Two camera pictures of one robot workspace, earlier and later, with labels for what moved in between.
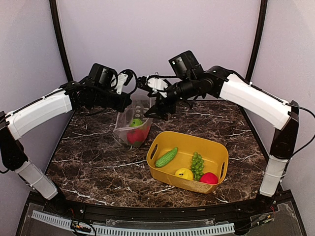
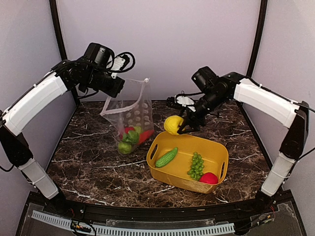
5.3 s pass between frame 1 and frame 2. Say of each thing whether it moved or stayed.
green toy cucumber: stayed
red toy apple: moved
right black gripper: moved
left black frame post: stayed
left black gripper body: moved
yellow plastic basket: stayed
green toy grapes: stayed
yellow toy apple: moved
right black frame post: stayed
